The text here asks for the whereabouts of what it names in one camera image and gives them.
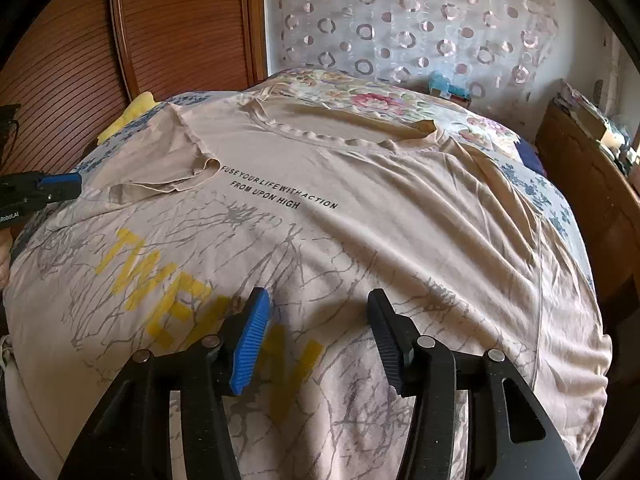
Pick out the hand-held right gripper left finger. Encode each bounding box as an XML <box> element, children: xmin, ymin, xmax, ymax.
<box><xmin>57</xmin><ymin>287</ymin><xmax>273</xmax><ymax>480</ymax></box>

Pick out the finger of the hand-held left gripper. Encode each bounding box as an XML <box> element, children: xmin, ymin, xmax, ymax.
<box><xmin>31</xmin><ymin>172</ymin><xmax>83</xmax><ymax>206</ymax></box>

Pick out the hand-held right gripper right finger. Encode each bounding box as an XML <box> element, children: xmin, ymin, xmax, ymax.
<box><xmin>367</xmin><ymin>289</ymin><xmax>583</xmax><ymax>480</ymax></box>

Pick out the beige printed t-shirt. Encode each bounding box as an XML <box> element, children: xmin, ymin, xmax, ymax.
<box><xmin>5</xmin><ymin>92</ymin><xmax>613</xmax><ymax>480</ymax></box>

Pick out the yellow plush toy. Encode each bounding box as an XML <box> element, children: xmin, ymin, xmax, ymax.
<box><xmin>122</xmin><ymin>91</ymin><xmax>161</xmax><ymax>122</ymax></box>

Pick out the wooden bed headboard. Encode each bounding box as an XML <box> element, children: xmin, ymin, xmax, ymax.
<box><xmin>0</xmin><ymin>0</ymin><xmax>271</xmax><ymax>176</ymax></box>

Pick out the blue floral bed sheet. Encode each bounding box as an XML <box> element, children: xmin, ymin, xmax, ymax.
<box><xmin>10</xmin><ymin>91</ymin><xmax>598</xmax><ymax>291</ymax></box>

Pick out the dark blue cloth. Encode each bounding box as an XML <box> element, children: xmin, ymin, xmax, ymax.
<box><xmin>517</xmin><ymin>140</ymin><xmax>547</xmax><ymax>171</ymax></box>

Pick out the colourful floral quilt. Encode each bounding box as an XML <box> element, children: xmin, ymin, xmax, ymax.
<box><xmin>240</xmin><ymin>67</ymin><xmax>526</xmax><ymax>161</ymax></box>

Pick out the wooden headboard shelf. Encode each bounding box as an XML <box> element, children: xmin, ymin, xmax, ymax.
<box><xmin>535</xmin><ymin>97</ymin><xmax>640</xmax><ymax>311</ymax></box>

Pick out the light blue packet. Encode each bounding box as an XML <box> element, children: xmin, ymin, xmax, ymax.
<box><xmin>430</xmin><ymin>74</ymin><xmax>473</xmax><ymax>101</ymax></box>

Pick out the clutter of small shelf things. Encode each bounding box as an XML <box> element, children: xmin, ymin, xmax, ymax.
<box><xmin>600</xmin><ymin>120</ymin><xmax>640</xmax><ymax>176</ymax></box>

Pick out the stack of books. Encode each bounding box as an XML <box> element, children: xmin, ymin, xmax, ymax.
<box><xmin>555</xmin><ymin>79</ymin><xmax>608</xmax><ymax>131</ymax></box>

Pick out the sheer curtain with circles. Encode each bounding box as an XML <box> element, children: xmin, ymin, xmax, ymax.
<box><xmin>262</xmin><ymin>0</ymin><xmax>566</xmax><ymax>111</ymax></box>

